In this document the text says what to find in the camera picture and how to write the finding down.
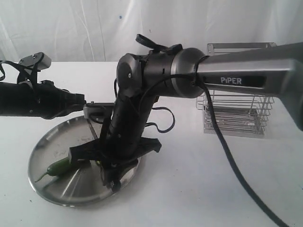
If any white backdrop curtain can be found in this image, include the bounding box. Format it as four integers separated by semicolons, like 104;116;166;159
0;0;303;61

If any green cucumber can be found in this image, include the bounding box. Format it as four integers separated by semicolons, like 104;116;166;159
35;157;71;183

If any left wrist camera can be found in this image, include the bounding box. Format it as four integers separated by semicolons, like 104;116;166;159
18;52;52;70

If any black kitchen knife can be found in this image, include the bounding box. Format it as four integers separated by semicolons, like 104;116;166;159
88;122;98;140

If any steel wire utensil rack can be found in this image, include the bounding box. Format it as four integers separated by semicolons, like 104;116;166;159
207;42;276;138

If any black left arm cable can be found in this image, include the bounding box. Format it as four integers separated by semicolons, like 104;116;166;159
0;55;41;95

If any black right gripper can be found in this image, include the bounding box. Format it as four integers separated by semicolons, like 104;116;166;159
69;96;161;192

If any round stainless steel plate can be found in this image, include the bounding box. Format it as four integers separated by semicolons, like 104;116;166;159
27;115;142;207

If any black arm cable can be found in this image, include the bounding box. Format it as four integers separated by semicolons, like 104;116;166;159
0;55;41;95
89;34;289;227

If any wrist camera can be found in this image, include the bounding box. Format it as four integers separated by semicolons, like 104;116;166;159
18;52;52;70
83;102;115;119

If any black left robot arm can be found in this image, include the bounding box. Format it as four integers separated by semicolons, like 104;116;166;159
0;80;86;120

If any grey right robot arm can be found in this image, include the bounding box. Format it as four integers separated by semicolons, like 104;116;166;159
69;43;303;191

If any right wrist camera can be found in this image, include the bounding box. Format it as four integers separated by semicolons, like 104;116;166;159
83;102;115;119

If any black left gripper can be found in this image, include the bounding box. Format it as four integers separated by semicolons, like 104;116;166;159
39;80;86;120

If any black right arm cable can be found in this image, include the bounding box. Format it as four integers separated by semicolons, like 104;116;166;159
89;34;289;227

